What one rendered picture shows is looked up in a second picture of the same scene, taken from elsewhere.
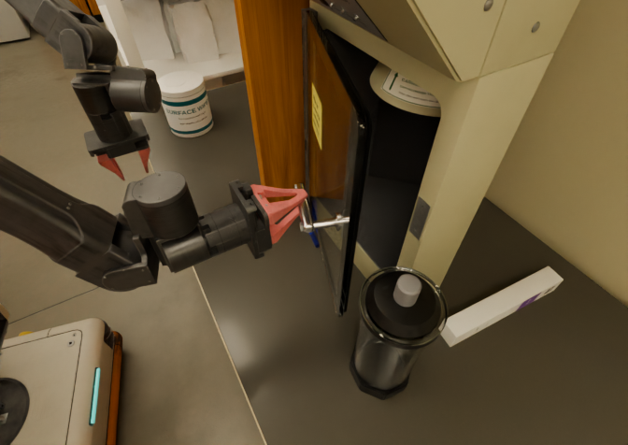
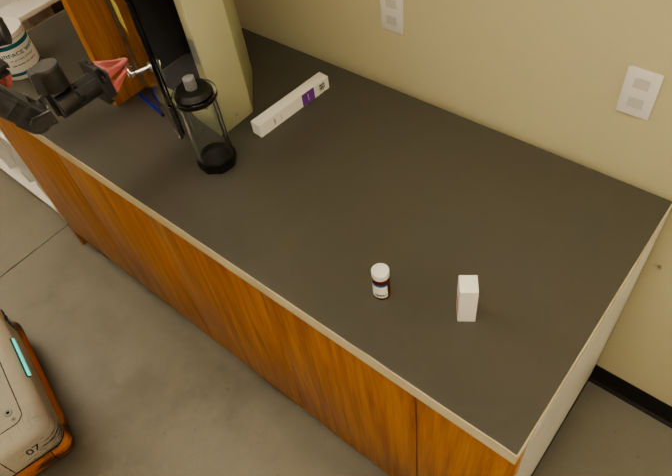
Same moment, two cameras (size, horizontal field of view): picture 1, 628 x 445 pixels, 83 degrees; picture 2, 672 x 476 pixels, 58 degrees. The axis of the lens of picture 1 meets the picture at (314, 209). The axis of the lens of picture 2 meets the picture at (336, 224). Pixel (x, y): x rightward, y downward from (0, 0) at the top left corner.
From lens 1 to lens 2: 1.10 m
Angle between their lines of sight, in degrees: 9
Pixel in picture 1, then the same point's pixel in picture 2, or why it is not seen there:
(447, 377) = (260, 151)
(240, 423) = (175, 349)
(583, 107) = not seen: outside the picture
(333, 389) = (191, 180)
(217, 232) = (81, 87)
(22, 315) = not seen: outside the picture
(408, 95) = not seen: outside the picture
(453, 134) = not seen: outside the picture
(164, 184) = (46, 64)
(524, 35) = not seen: outside the picture
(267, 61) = not seen: outside the picture
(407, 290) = (186, 79)
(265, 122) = (88, 31)
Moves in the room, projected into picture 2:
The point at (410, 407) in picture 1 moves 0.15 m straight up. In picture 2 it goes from (239, 171) to (225, 126)
